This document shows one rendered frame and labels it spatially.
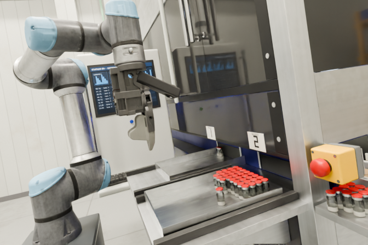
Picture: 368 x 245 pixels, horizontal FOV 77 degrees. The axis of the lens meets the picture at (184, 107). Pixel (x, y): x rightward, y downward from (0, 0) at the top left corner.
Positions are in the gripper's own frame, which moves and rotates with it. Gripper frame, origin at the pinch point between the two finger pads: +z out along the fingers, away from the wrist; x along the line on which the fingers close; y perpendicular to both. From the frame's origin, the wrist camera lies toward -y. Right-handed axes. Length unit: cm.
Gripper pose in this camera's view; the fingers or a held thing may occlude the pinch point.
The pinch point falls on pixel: (152, 144)
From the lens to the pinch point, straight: 58.9
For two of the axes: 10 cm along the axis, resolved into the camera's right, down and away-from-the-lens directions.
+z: 1.6, 9.9, 0.4
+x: 3.4, -0.2, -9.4
